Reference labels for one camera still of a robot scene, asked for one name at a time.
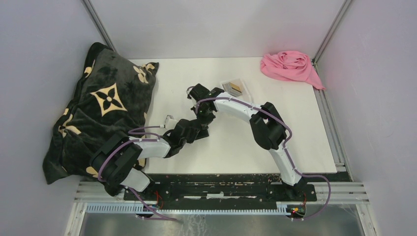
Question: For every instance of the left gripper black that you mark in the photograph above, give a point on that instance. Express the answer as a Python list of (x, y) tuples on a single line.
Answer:
[(193, 132)]

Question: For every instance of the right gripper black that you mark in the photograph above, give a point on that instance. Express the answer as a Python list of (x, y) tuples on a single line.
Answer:
[(206, 121)]

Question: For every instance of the black leather card holder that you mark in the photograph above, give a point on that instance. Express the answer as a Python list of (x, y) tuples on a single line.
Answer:
[(202, 133)]

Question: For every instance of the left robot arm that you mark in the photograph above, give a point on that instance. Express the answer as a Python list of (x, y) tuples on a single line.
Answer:
[(115, 160)]

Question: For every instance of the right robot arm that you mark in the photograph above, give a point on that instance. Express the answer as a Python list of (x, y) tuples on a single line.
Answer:
[(268, 129)]

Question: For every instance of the stack of cards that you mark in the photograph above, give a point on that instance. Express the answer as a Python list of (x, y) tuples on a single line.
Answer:
[(232, 89)]

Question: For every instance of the white plastic bin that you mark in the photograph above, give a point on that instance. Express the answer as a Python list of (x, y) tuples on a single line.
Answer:
[(246, 96)]

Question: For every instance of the black floral pillow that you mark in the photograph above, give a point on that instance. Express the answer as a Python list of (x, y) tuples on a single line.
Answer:
[(113, 95)]

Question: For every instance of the pink crumpled cloth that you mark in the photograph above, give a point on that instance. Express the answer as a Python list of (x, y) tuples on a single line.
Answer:
[(291, 66)]

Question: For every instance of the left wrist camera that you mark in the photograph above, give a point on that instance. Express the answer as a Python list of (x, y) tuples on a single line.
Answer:
[(170, 122)]

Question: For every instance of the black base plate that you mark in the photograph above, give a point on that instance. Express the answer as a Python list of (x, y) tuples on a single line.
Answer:
[(222, 192)]

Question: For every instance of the aluminium frame rail left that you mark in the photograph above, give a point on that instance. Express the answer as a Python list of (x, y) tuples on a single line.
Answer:
[(98, 23)]

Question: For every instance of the aluminium frame rail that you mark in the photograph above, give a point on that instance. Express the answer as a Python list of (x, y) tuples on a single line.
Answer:
[(331, 31), (98, 23)]

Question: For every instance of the aluminium frame rail right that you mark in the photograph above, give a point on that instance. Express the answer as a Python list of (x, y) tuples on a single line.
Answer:
[(331, 31)]

